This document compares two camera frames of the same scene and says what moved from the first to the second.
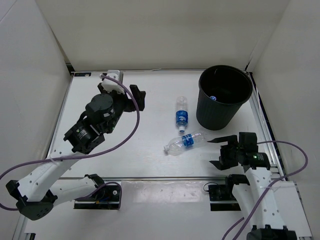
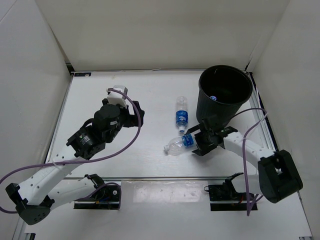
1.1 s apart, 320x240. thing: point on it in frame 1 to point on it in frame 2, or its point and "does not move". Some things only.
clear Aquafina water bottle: (180, 144) does not move
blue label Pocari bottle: (182, 113) does not move
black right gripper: (230, 139) to (203, 149)
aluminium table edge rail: (275, 157) does not move
